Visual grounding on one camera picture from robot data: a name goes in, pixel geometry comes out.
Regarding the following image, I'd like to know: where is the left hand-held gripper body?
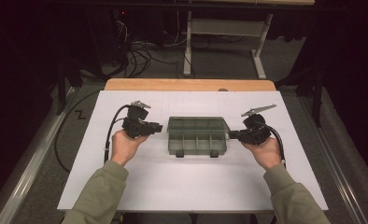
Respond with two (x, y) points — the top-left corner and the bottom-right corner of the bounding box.
(121, 100), (152, 139)

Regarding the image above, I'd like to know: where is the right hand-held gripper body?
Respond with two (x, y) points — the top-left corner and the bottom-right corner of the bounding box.
(239, 104), (278, 146)

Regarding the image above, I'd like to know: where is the grey translucent compartment box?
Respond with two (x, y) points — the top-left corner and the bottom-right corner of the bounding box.
(166, 116), (232, 159)

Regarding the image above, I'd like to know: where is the person's right hand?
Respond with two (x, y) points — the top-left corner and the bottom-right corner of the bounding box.
(241, 136), (283, 171)

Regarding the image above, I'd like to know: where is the person's left hand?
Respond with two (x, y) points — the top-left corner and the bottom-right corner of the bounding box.
(110, 129), (149, 166)

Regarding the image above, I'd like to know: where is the wooden table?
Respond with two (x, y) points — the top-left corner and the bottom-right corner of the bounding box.
(104, 77), (277, 92)

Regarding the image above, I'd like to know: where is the white board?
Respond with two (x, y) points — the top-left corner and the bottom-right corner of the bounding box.
(56, 90), (330, 214)

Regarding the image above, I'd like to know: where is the black metal stand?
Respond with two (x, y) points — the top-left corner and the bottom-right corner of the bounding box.
(275, 66), (327, 127)
(55, 59), (84, 116)

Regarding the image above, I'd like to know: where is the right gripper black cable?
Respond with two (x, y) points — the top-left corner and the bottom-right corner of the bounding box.
(256, 120), (288, 168)

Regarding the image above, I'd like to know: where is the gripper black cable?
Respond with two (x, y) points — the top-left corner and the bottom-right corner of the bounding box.
(256, 120), (288, 168)
(103, 105), (132, 164)

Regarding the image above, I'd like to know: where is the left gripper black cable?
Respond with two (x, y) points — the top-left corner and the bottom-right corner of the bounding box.
(103, 105), (132, 164)

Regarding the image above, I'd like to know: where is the tangle of floor cables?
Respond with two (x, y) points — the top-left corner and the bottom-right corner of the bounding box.
(110, 18), (181, 78)

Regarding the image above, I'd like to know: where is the aluminium floor rail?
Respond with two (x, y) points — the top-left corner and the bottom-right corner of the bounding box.
(297, 96), (362, 224)
(0, 87), (78, 224)

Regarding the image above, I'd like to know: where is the long black floor cable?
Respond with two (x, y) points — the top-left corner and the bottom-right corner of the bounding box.
(53, 90), (103, 174)

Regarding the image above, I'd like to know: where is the white metal desk frame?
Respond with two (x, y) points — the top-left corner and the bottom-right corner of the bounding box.
(182, 10), (274, 79)

